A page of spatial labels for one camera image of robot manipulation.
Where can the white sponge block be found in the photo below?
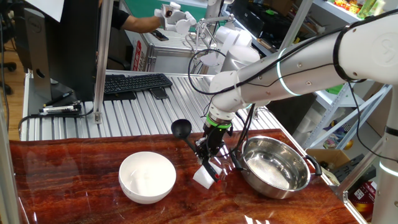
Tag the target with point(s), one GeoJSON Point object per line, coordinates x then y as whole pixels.
{"type": "Point", "coordinates": [202, 179]}

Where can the black office chair base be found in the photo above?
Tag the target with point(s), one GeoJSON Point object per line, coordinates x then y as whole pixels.
{"type": "Point", "coordinates": [7, 67]}

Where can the black smartphone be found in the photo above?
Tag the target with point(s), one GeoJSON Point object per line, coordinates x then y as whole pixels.
{"type": "Point", "coordinates": [160, 35]}
{"type": "Point", "coordinates": [159, 93]}

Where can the white ceramic bowl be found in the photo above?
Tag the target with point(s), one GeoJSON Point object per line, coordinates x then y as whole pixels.
{"type": "Point", "coordinates": [146, 177]}

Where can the black pen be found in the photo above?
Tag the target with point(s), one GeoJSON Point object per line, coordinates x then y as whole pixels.
{"type": "Point", "coordinates": [59, 99]}

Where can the silver aluminium flight case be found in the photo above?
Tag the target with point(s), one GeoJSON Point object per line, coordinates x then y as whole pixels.
{"type": "Point", "coordinates": [174, 59]}

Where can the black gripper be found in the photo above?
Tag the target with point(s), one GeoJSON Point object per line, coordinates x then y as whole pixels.
{"type": "Point", "coordinates": [217, 138]}

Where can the black keyboard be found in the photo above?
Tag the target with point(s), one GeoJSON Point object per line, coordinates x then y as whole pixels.
{"type": "Point", "coordinates": [136, 83]}

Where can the red and white sign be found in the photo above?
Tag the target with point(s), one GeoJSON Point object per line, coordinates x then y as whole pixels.
{"type": "Point", "coordinates": [138, 54]}

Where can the black flat pad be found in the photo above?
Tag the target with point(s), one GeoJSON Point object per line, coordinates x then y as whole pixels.
{"type": "Point", "coordinates": [119, 96]}

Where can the white paper sheet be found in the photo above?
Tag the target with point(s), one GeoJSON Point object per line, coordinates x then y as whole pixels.
{"type": "Point", "coordinates": [45, 9]}

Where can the white metal shelf rack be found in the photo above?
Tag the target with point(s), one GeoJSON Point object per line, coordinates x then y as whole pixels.
{"type": "Point", "coordinates": [342, 101]}

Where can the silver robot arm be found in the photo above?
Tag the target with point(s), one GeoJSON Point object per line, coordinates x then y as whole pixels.
{"type": "Point", "coordinates": [311, 71]}

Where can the green cloth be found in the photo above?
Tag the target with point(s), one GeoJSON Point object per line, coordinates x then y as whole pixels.
{"type": "Point", "coordinates": [334, 90]}

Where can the white marker pen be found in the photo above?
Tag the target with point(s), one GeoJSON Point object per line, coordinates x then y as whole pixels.
{"type": "Point", "coordinates": [60, 109]}

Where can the white haptic control device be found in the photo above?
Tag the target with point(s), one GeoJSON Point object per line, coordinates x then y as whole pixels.
{"type": "Point", "coordinates": [236, 37]}

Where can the black shirt sleeve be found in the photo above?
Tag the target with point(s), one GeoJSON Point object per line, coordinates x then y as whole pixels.
{"type": "Point", "coordinates": [119, 18]}

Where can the person bare forearm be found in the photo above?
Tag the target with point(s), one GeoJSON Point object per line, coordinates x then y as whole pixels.
{"type": "Point", "coordinates": [140, 24]}

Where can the black computer monitor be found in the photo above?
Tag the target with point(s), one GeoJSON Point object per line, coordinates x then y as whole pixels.
{"type": "Point", "coordinates": [71, 46]}

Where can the brown cardboard box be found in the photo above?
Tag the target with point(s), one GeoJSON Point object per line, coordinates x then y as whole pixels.
{"type": "Point", "coordinates": [326, 155]}

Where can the black plastic case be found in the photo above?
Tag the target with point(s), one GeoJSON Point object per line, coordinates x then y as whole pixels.
{"type": "Point", "coordinates": [348, 171]}

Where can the yellow ball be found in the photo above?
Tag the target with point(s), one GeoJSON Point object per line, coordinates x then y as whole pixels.
{"type": "Point", "coordinates": [349, 145]}

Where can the red printed carton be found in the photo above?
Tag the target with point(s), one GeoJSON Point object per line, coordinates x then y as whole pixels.
{"type": "Point", "coordinates": [360, 196]}

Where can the wood pattern table mat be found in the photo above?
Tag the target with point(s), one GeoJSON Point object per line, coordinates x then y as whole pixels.
{"type": "Point", "coordinates": [77, 193]}

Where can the person hand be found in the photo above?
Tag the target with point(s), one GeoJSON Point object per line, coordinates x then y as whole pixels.
{"type": "Point", "coordinates": [161, 23]}

